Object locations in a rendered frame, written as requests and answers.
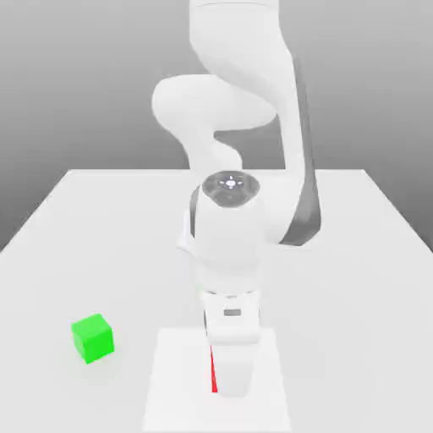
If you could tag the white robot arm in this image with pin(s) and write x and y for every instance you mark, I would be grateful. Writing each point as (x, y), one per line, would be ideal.
(233, 236)

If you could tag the small red cube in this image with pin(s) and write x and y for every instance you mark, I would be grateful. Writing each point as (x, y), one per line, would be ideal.
(213, 379)

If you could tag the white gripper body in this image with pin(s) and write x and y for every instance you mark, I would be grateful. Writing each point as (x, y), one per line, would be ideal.
(232, 326)

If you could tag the small green cube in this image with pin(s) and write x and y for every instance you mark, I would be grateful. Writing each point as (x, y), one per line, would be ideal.
(93, 338)

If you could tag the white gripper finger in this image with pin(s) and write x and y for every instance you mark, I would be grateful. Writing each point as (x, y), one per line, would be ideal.
(233, 368)

